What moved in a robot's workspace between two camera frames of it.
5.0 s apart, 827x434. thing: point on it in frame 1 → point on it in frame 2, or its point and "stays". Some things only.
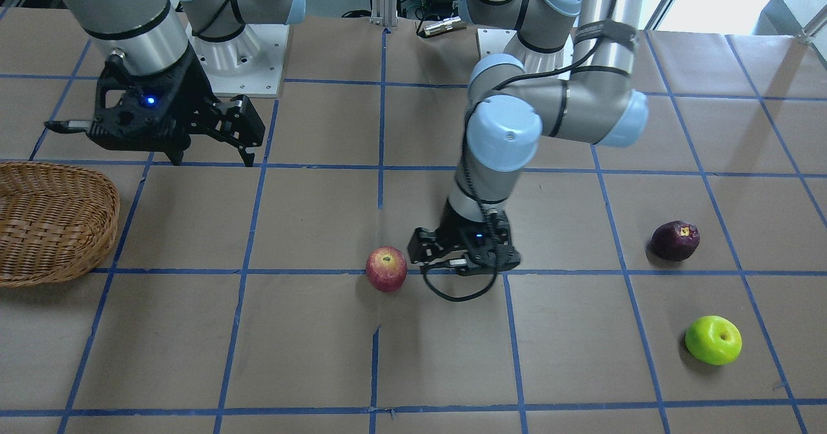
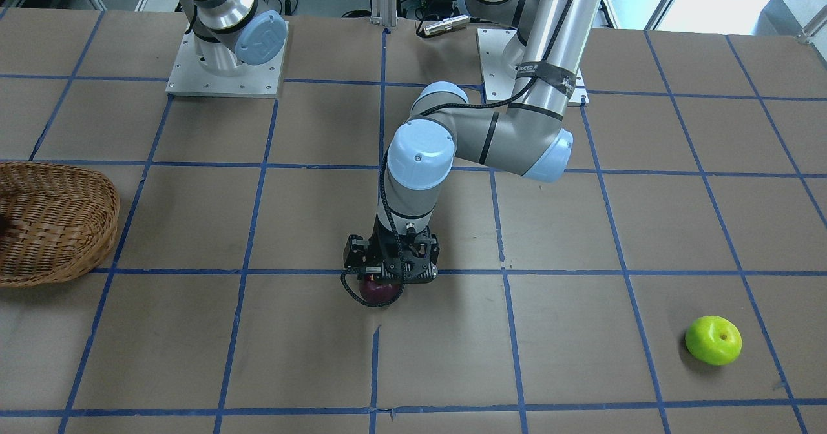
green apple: (714, 340) stays
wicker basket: (57, 224) stays
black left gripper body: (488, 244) → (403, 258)
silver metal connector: (446, 24) stays
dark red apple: (674, 241) → (375, 292)
